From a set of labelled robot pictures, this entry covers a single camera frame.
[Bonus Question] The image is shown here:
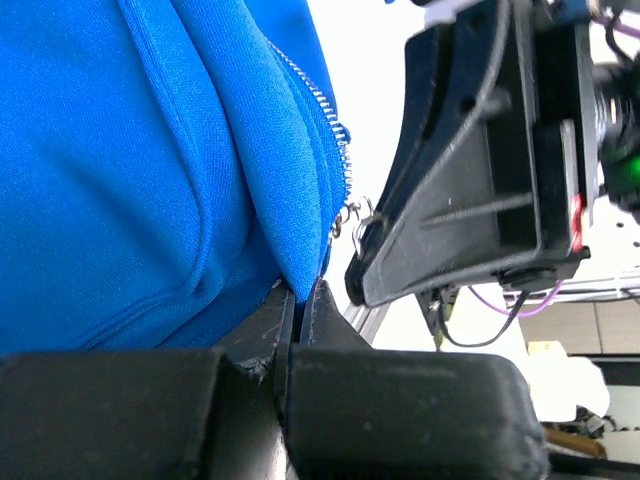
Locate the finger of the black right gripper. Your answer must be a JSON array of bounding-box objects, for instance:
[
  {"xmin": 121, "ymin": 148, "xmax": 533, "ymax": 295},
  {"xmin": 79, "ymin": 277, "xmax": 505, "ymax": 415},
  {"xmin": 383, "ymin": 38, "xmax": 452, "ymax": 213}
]
[{"xmin": 345, "ymin": 1, "xmax": 542, "ymax": 306}]

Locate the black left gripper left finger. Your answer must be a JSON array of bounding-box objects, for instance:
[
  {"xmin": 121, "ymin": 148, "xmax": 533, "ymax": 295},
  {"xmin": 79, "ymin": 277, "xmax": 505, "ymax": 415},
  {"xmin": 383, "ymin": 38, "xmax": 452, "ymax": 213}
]
[{"xmin": 1, "ymin": 287, "xmax": 295, "ymax": 479}]

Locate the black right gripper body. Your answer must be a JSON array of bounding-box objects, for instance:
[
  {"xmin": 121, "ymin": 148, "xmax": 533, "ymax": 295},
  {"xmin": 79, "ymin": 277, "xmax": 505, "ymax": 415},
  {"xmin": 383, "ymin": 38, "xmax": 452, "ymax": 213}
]
[{"xmin": 529, "ymin": 1, "xmax": 639, "ymax": 290}]

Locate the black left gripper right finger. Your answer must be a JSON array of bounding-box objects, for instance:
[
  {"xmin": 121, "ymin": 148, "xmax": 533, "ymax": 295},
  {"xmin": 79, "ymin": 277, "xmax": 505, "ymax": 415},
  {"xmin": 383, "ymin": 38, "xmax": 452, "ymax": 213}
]
[{"xmin": 288, "ymin": 280, "xmax": 550, "ymax": 479}]

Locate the silver zipper pull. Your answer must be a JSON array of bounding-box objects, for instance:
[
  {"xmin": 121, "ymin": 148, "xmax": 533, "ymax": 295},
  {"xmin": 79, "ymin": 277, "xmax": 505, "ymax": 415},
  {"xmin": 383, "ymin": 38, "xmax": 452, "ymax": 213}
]
[{"xmin": 329, "ymin": 196, "xmax": 384, "ymax": 257}]

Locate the blue zip-up fleece jacket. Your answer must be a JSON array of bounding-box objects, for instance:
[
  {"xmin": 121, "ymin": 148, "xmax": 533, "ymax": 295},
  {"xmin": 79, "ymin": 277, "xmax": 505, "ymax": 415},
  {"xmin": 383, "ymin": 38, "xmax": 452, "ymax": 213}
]
[{"xmin": 1, "ymin": 1, "xmax": 349, "ymax": 353}]

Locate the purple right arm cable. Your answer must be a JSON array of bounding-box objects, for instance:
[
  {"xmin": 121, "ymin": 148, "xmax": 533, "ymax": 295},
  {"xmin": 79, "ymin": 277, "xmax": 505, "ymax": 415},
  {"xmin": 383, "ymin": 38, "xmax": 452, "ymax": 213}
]
[{"xmin": 467, "ymin": 279, "xmax": 566, "ymax": 317}]

